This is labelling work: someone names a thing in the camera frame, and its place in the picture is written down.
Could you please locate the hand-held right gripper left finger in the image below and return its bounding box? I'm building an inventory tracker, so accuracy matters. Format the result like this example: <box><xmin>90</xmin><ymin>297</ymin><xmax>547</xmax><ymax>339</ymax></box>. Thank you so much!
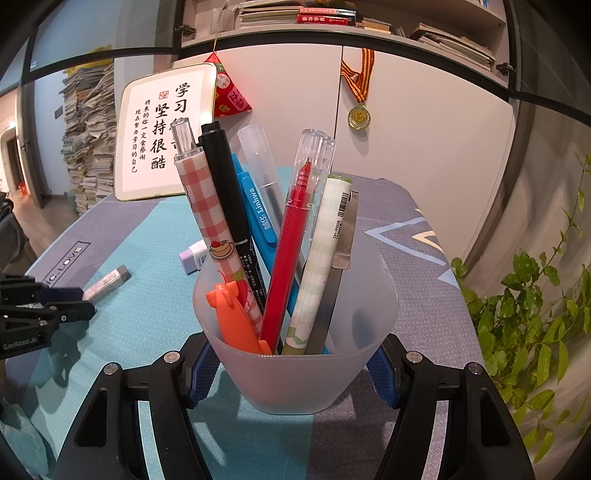
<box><xmin>53</xmin><ymin>332</ymin><xmax>218</xmax><ymax>480</ymax></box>

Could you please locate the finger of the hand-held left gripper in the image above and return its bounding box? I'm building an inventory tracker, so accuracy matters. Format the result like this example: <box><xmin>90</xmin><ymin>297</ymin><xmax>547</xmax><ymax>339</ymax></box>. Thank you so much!
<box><xmin>0</xmin><ymin>273</ymin><xmax>86</xmax><ymax>304</ymax></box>
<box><xmin>0</xmin><ymin>301</ymin><xmax>98</xmax><ymax>324</ymax></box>

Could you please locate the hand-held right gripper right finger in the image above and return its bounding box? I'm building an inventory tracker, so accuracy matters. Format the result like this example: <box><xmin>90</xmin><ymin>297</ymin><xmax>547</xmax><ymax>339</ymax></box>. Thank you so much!
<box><xmin>367</xmin><ymin>332</ymin><xmax>539</xmax><ymax>480</ymax></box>

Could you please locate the grey white eraser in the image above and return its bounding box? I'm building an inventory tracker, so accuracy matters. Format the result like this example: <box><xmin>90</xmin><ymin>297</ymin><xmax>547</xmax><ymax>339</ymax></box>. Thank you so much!
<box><xmin>82</xmin><ymin>264</ymin><xmax>132</xmax><ymax>303</ymax></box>

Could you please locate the orange plastic tool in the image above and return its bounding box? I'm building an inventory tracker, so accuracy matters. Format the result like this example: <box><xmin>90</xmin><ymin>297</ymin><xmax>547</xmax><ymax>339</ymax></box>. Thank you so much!
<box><xmin>205</xmin><ymin>284</ymin><xmax>274</xmax><ymax>355</ymax></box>

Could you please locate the translucent white pen cup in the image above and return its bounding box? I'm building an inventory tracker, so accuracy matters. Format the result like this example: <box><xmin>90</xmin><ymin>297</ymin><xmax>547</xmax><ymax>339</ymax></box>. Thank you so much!
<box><xmin>192</xmin><ymin>231</ymin><xmax>400</xmax><ymax>409</ymax></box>

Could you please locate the grey utility knife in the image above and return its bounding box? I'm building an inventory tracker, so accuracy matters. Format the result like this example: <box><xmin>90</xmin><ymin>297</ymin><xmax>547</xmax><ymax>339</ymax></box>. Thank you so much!
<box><xmin>304</xmin><ymin>189</ymin><xmax>360</xmax><ymax>355</ymax></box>

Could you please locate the green checked pen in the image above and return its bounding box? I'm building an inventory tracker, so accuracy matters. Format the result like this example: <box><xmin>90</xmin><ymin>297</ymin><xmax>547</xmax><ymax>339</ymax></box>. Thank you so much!
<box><xmin>281</xmin><ymin>173</ymin><xmax>354</xmax><ymax>356</ymax></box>

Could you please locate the red gel pen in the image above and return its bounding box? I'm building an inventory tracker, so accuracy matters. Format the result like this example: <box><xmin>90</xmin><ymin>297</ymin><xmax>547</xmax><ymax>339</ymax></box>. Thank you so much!
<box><xmin>259</xmin><ymin>129</ymin><xmax>326</xmax><ymax>354</ymax></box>

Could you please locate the pink checked pen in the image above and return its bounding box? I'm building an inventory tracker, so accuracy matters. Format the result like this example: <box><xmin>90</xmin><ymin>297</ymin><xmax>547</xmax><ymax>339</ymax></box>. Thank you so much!
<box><xmin>174</xmin><ymin>117</ymin><xmax>265</xmax><ymax>333</ymax></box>

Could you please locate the blue pen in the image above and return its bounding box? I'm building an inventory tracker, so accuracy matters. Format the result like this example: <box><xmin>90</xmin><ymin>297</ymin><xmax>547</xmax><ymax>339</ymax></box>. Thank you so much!
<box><xmin>231</xmin><ymin>154</ymin><xmax>331</xmax><ymax>355</ymax></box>

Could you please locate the black marker pen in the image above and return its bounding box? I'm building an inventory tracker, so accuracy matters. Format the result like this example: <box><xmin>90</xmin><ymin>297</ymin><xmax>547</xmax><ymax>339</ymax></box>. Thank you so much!
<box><xmin>198</xmin><ymin>121</ymin><xmax>267</xmax><ymax>315</ymax></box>

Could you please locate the frosted translucent pen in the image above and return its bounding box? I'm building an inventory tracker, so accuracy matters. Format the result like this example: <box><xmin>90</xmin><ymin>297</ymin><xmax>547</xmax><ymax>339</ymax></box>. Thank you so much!
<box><xmin>237</xmin><ymin>126</ymin><xmax>308</xmax><ymax>287</ymax></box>

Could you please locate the blue grey desk mat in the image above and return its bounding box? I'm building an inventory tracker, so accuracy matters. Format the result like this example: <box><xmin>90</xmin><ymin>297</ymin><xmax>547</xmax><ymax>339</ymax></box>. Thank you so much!
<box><xmin>0</xmin><ymin>178</ymin><xmax>468</xmax><ymax>480</ymax></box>

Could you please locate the purple white eraser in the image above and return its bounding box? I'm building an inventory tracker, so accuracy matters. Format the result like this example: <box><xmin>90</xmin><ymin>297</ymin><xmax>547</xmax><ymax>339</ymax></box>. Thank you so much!
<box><xmin>179</xmin><ymin>240</ymin><xmax>208</xmax><ymax>274</ymax></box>

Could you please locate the brown door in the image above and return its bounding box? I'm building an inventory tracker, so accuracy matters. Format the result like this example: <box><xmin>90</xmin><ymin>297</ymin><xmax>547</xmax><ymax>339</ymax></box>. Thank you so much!
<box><xmin>0</xmin><ymin>127</ymin><xmax>27</xmax><ymax>191</ymax></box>

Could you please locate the tall pile of newspapers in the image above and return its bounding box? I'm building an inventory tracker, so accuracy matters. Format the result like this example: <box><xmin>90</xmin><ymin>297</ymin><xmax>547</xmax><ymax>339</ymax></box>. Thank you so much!
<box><xmin>62</xmin><ymin>62</ymin><xmax>116</xmax><ymax>216</ymax></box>

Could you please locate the green leafy plant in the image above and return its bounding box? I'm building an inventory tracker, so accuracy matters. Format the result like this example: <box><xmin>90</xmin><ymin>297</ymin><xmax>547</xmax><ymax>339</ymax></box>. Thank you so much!
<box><xmin>450</xmin><ymin>152</ymin><xmax>591</xmax><ymax>467</ymax></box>

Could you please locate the white calligraphy sign board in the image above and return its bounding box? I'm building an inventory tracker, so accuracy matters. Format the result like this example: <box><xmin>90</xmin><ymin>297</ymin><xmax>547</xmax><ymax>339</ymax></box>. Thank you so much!
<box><xmin>115</xmin><ymin>62</ymin><xmax>218</xmax><ymax>201</ymax></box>

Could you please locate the yellow plastic bag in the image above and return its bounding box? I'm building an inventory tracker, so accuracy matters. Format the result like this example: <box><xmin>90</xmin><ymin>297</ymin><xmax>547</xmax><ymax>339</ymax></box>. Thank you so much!
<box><xmin>76</xmin><ymin>44</ymin><xmax>114</xmax><ymax>70</ymax></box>

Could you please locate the white cabinet door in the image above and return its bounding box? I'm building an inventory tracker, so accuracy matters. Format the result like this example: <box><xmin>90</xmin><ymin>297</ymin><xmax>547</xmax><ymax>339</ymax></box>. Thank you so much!
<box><xmin>339</xmin><ymin>44</ymin><xmax>517</xmax><ymax>204</ymax></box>
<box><xmin>113</xmin><ymin>39</ymin><xmax>345</xmax><ymax>200</ymax></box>

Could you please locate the red triangular hanging ornament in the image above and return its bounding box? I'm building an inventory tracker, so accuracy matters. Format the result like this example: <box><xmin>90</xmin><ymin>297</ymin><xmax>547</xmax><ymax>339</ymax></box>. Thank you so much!
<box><xmin>211</xmin><ymin>52</ymin><xmax>253</xmax><ymax>118</ymax></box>

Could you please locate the gold medal with striped ribbon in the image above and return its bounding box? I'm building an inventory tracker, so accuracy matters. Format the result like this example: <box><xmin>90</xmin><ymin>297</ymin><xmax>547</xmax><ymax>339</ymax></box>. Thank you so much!
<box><xmin>341</xmin><ymin>48</ymin><xmax>376</xmax><ymax>131</ymax></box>

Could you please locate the glass cabinet door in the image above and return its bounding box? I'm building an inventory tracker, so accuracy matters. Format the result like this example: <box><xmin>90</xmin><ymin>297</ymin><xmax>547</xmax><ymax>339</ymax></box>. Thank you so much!
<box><xmin>503</xmin><ymin>0</ymin><xmax>591</xmax><ymax>117</ymax></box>
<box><xmin>0</xmin><ymin>0</ymin><xmax>186</xmax><ymax>93</ymax></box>

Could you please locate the clear plastic holder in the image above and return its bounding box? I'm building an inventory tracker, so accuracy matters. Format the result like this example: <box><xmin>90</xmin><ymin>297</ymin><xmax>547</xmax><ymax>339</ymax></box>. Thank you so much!
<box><xmin>196</xmin><ymin>4</ymin><xmax>237</xmax><ymax>34</ymax></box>

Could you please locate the grey bookshelf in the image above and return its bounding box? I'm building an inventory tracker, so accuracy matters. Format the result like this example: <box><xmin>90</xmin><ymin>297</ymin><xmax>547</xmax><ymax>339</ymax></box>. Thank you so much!
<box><xmin>180</xmin><ymin>0</ymin><xmax>515</xmax><ymax>93</ymax></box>

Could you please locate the stack of loose papers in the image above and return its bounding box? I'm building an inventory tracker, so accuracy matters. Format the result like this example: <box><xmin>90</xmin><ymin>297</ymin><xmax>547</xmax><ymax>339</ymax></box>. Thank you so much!
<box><xmin>410</xmin><ymin>22</ymin><xmax>496</xmax><ymax>71</ymax></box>

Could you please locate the stack of pale books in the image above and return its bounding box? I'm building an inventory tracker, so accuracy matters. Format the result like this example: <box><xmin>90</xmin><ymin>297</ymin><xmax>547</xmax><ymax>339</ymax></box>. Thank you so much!
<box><xmin>239</xmin><ymin>0</ymin><xmax>302</xmax><ymax>27</ymax></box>

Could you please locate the small stack of books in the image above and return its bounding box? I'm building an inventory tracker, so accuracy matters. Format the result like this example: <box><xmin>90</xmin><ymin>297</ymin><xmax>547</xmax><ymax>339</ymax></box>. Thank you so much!
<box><xmin>359</xmin><ymin>16</ymin><xmax>394</xmax><ymax>34</ymax></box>

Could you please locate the stack of red books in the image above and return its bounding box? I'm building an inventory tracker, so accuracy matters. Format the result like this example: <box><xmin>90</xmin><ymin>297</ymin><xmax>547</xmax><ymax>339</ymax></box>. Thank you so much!
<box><xmin>298</xmin><ymin>7</ymin><xmax>357</xmax><ymax>27</ymax></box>

